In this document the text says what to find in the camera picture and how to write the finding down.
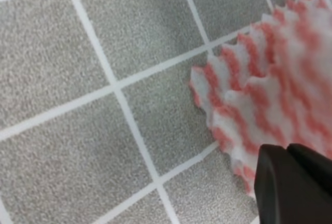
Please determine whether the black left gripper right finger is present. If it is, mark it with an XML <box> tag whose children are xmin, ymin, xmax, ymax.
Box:
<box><xmin>287</xmin><ymin>144</ymin><xmax>331</xmax><ymax>197</ymax></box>

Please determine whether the grey grid tablecloth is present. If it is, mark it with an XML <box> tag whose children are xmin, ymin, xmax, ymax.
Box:
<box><xmin>1</xmin><ymin>0</ymin><xmax>285</xmax><ymax>223</ymax></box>

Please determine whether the pink white wavy striped towel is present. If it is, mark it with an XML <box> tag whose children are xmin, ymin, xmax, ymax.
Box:
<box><xmin>189</xmin><ymin>0</ymin><xmax>331</xmax><ymax>197</ymax></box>

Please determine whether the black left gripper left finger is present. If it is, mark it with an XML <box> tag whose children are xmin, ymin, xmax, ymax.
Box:
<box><xmin>254</xmin><ymin>144</ymin><xmax>331</xmax><ymax>223</ymax></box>

